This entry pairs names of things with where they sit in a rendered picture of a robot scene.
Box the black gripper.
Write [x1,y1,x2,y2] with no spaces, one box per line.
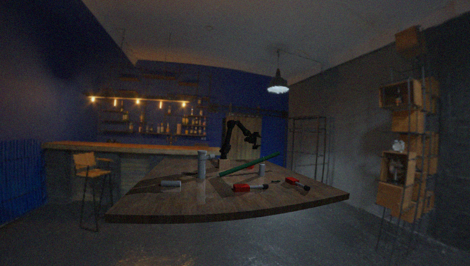
[253,132,262,150]

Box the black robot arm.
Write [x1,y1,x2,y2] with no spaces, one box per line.
[219,120,255,160]

